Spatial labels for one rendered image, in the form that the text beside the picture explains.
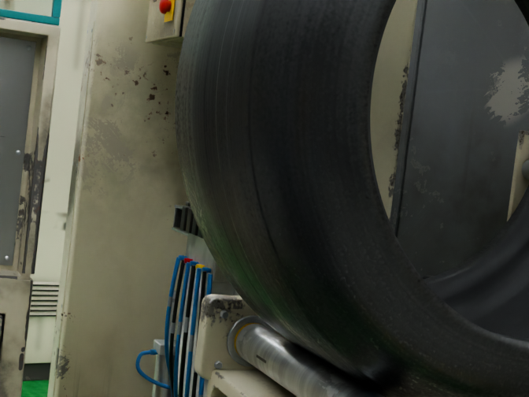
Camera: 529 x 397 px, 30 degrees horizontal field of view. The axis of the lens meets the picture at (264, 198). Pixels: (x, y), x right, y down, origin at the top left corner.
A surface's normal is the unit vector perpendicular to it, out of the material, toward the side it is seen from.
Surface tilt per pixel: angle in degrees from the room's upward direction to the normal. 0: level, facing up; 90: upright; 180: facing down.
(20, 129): 90
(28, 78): 90
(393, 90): 90
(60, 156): 90
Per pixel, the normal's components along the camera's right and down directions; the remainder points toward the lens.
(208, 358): 0.36, 0.09
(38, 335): 0.57, 0.11
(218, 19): -0.90, -0.24
